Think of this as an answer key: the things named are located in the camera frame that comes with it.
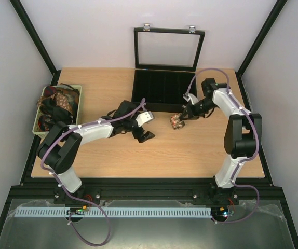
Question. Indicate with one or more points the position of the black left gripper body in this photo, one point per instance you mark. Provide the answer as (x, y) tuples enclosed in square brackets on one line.
[(136, 134)]

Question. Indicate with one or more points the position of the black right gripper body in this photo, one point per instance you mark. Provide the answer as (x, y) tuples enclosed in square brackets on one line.
[(189, 111)]

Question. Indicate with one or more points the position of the patterned paisley tie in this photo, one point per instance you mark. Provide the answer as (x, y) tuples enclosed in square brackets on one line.
[(176, 123)]

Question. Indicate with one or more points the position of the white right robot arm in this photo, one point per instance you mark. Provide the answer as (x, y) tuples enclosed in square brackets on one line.
[(242, 137)]

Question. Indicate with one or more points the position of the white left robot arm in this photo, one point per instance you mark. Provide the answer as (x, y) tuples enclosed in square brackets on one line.
[(58, 150)]

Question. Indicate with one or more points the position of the dark ties in basket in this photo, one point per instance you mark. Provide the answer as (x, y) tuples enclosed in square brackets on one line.
[(58, 114)]

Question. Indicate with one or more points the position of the black compartment display box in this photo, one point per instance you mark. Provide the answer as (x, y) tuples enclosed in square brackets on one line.
[(165, 63)]

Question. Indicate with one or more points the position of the brown patterned tie over basket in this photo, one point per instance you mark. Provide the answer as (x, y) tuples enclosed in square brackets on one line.
[(54, 103)]

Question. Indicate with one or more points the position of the pale green perforated basket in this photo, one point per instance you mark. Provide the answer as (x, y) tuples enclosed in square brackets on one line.
[(58, 111)]

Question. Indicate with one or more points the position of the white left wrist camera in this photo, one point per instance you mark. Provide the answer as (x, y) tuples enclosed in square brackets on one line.
[(144, 117)]

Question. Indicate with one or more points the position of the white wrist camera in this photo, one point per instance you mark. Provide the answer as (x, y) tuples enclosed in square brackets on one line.
[(190, 98), (144, 117)]

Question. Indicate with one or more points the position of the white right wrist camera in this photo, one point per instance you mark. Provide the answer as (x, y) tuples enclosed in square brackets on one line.
[(190, 98)]

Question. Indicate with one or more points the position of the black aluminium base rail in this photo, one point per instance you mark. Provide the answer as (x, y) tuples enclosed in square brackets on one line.
[(181, 189)]

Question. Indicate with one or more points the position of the light blue slotted cable duct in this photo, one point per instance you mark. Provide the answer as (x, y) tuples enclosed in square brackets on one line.
[(116, 212)]

